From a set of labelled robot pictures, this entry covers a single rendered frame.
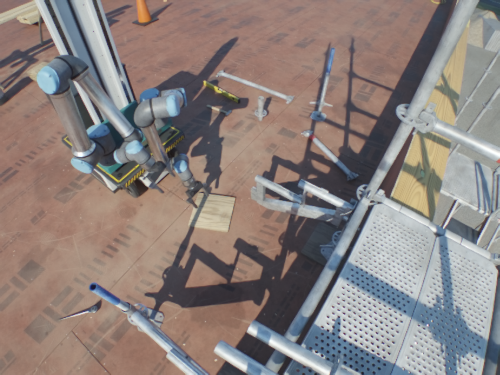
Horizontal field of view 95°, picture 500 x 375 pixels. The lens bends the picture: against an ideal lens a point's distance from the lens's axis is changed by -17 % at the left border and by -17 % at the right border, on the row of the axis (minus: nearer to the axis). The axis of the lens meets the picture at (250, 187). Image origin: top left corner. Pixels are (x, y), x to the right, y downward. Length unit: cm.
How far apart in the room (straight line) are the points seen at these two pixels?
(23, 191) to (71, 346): 157
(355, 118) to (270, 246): 175
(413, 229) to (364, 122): 190
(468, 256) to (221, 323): 139
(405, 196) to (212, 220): 132
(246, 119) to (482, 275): 232
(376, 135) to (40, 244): 320
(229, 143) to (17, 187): 210
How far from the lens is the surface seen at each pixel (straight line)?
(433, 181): 174
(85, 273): 223
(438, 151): 195
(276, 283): 189
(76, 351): 210
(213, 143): 261
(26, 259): 258
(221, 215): 209
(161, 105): 152
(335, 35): 505
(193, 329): 185
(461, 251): 147
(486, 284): 153
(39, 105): 419
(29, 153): 346
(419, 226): 142
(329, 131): 284
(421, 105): 107
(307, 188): 157
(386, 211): 138
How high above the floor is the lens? 180
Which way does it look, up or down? 53 degrees down
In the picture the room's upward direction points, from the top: straight up
